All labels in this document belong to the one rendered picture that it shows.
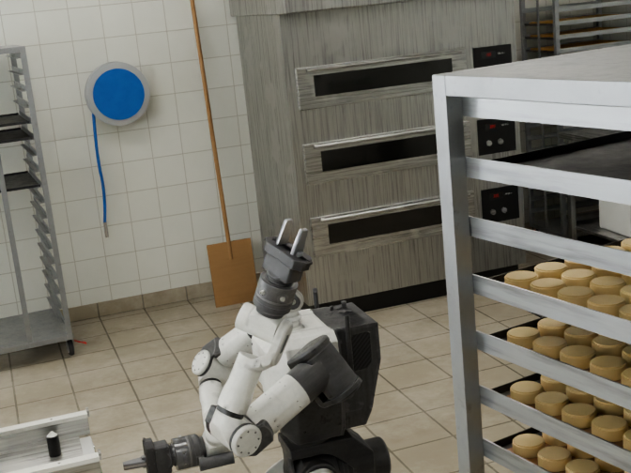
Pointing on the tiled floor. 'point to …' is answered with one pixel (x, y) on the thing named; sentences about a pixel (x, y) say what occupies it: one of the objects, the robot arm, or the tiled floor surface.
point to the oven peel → (230, 252)
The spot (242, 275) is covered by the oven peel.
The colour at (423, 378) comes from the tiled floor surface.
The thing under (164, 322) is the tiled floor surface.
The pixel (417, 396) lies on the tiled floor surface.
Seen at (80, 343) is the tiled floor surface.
